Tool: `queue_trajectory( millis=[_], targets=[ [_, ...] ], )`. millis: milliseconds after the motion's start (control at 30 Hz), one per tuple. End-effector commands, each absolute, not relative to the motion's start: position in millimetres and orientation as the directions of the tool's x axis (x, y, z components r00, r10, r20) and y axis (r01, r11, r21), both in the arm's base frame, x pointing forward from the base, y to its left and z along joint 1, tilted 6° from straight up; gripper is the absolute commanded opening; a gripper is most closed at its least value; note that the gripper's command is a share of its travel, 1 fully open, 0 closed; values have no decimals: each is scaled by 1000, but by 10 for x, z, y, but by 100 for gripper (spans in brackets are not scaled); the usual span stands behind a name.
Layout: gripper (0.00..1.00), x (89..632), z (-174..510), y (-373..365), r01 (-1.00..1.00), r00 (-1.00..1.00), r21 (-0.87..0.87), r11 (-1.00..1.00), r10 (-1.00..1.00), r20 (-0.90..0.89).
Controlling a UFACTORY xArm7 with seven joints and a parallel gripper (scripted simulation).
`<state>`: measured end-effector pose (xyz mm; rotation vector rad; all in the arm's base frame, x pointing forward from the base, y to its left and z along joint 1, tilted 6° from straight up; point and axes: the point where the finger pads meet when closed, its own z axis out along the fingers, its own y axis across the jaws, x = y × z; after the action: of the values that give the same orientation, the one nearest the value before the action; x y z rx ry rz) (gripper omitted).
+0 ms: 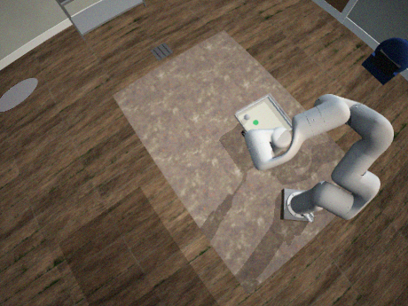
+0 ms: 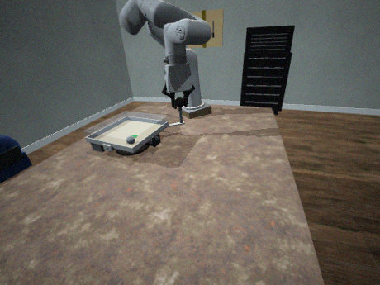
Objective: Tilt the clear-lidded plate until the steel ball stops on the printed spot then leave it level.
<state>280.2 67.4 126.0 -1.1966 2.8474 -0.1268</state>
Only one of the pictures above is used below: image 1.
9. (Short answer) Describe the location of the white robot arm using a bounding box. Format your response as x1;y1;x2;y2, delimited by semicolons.
244;94;394;223

